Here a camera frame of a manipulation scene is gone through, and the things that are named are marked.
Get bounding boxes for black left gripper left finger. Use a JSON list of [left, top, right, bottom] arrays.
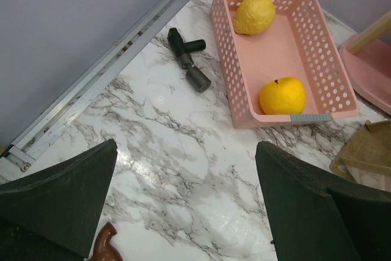
[[1, 139, 117, 258]]

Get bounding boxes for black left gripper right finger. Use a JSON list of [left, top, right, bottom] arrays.
[[255, 141, 390, 260]]

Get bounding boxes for brown paper bag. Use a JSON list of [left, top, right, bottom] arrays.
[[329, 120, 390, 192]]

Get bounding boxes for brown curved hook piece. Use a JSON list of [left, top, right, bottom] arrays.
[[90, 222, 123, 261]]

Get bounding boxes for orange fruit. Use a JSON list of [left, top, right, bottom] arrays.
[[259, 77, 306, 115]]

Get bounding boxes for pink perforated basket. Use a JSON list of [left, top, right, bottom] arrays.
[[211, 0, 359, 129]]

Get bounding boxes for pink three-tier shelf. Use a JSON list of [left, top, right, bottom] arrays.
[[339, 12, 390, 114]]

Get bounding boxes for yellow lemon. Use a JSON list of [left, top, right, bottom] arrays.
[[233, 0, 276, 35]]

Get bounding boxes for aluminium table edge rail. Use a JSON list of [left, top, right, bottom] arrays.
[[1, 0, 189, 173]]

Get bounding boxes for black T-handle tool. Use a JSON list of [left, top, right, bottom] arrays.
[[167, 28, 211, 93]]

